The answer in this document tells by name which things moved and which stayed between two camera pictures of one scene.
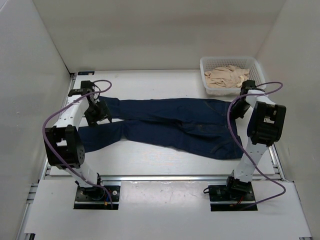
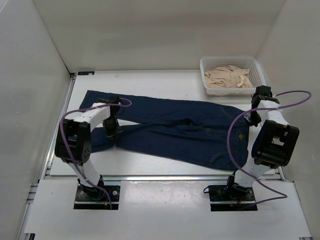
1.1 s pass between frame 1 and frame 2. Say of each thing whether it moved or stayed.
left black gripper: moved
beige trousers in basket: stayed
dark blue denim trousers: moved
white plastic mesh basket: stayed
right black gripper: moved
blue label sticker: stayed
